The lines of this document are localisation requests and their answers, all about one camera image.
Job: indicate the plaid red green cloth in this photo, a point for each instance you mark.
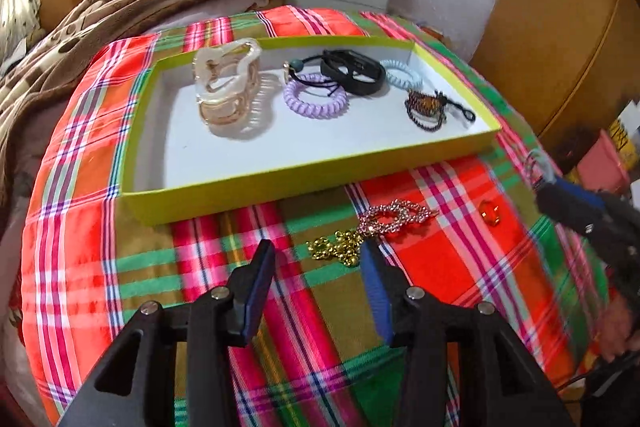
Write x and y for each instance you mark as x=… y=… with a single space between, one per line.
x=87 y=264

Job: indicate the lime green tray box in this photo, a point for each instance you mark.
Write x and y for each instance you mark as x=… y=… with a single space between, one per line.
x=177 y=167

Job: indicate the brown fleece blanket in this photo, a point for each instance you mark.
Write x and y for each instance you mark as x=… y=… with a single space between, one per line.
x=58 y=62

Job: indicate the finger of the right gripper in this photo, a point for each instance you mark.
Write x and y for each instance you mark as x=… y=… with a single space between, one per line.
x=574 y=194
x=579 y=219

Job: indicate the yellow wooden wardrobe door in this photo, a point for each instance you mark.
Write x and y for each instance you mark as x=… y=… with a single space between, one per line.
x=567 y=66

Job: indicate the pink container on floor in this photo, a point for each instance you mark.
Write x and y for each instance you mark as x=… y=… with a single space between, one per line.
x=601 y=168

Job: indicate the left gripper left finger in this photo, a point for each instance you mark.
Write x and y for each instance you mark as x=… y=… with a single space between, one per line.
x=133 y=383

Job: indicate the black fitness band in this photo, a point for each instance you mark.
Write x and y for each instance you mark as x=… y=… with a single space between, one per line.
x=356 y=73

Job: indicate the cream gold hair claw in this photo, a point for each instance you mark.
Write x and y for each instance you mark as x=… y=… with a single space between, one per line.
x=226 y=80

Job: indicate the spotted window curtain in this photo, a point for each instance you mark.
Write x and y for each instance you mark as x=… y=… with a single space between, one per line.
x=20 y=25

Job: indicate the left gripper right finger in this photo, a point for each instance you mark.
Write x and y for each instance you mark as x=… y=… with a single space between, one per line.
x=500 y=382

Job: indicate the person's right hand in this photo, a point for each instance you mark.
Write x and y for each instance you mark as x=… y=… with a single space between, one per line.
x=617 y=334

